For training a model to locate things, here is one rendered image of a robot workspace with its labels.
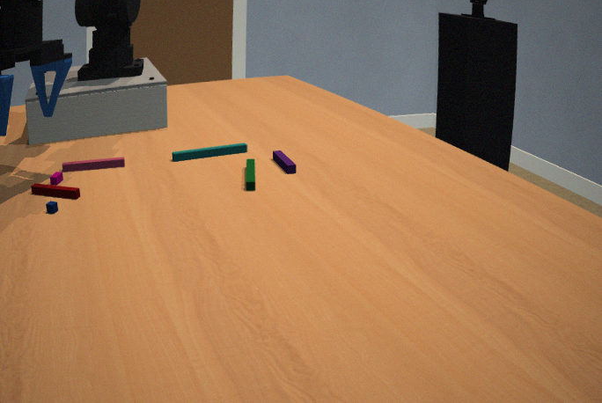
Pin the pink rod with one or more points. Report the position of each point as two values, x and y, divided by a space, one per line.
93 164

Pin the red rod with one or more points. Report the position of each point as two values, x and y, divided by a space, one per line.
56 191

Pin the small blue cube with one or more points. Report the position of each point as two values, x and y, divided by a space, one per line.
52 207

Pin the purple rod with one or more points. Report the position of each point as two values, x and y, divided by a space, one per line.
284 161

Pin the turquoise rod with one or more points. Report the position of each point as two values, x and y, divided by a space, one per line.
209 152

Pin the green rod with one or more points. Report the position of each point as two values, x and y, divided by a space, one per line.
250 175

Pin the magenta rod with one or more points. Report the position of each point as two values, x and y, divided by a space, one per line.
56 178

